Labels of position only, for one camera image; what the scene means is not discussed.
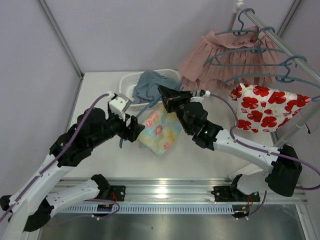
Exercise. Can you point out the metal clothes rail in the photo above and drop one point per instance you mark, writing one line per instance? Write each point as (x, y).
(276, 37)

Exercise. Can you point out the pink ruffled skirt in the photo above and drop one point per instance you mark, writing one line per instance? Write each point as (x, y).
(195, 76)

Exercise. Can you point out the white plastic basket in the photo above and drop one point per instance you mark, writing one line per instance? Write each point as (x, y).
(129, 81)

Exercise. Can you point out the pastel floral skirt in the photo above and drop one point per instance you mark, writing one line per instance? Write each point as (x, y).
(161, 131)

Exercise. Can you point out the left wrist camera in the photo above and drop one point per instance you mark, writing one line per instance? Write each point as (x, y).
(118, 105)

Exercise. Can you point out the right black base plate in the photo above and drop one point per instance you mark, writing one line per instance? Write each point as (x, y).
(224, 193)

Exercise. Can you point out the blue grey cloth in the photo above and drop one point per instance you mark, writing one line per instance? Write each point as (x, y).
(146, 89)

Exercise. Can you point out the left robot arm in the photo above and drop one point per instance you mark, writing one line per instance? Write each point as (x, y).
(94, 127)

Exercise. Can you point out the aluminium mounting rail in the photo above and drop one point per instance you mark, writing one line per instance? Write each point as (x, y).
(176, 191)

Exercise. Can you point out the teal empty hanger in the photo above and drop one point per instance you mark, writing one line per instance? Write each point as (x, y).
(251, 50)

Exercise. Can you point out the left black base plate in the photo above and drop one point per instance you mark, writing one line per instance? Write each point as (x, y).
(116, 193)

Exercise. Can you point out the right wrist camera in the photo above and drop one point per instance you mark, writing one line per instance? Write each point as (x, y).
(200, 95)

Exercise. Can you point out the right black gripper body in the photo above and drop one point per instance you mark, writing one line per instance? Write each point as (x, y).
(173, 102)

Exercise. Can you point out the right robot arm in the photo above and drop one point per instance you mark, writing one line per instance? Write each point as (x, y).
(280, 168)

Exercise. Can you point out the white slotted cable duct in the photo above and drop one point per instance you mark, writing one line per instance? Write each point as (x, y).
(124, 208)

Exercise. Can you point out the teal hanger with pink skirt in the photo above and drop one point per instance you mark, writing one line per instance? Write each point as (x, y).
(240, 30)

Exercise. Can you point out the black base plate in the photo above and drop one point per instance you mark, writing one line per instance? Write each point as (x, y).
(224, 193)
(116, 193)

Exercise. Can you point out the red poppy skirt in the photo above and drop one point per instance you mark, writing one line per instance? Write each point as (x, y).
(261, 109)

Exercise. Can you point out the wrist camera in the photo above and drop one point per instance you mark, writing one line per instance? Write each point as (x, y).
(118, 105)
(200, 95)

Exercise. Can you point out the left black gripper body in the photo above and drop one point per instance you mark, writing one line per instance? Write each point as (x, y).
(130, 128)

